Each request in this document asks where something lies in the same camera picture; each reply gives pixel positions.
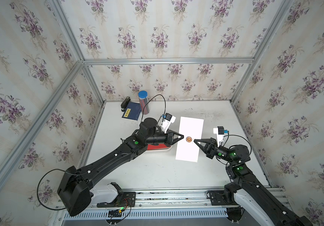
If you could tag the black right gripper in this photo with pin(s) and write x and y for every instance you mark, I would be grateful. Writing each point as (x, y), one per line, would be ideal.
(211, 154)

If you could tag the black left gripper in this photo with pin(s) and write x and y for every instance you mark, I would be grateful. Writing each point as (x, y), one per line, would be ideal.
(168, 138)

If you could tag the white plastic storage box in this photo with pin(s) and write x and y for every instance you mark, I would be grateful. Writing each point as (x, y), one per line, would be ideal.
(157, 148)

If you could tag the white cream envelope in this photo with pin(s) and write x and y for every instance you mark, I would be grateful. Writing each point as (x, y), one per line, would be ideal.
(191, 129)

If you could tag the white red-striped envelope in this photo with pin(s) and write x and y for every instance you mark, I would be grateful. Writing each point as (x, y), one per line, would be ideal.
(156, 146)

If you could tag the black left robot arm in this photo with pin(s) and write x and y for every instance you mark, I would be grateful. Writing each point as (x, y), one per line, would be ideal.
(76, 184)

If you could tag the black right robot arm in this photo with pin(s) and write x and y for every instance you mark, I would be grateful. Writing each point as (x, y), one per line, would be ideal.
(246, 190)

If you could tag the dark blue book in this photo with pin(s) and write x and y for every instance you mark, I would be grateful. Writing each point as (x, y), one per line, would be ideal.
(132, 111)

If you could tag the blue-lidded pencil tube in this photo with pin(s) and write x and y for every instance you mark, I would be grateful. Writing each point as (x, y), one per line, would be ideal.
(143, 100)

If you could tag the black stapler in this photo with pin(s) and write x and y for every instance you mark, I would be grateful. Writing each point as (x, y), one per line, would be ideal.
(125, 103)

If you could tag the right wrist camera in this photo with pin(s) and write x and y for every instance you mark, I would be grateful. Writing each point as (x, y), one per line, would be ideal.
(220, 133)

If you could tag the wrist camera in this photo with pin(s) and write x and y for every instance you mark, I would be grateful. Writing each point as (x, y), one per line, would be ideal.
(220, 133)
(168, 119)

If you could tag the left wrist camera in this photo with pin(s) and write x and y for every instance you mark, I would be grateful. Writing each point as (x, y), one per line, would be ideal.
(168, 119)

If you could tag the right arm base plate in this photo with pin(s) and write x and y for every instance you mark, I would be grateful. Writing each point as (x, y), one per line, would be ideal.
(221, 197)

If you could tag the aluminium mounting rail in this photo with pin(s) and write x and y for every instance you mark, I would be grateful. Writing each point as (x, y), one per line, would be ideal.
(158, 198)

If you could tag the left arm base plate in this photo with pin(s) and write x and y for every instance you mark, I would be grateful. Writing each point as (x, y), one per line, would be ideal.
(127, 199)

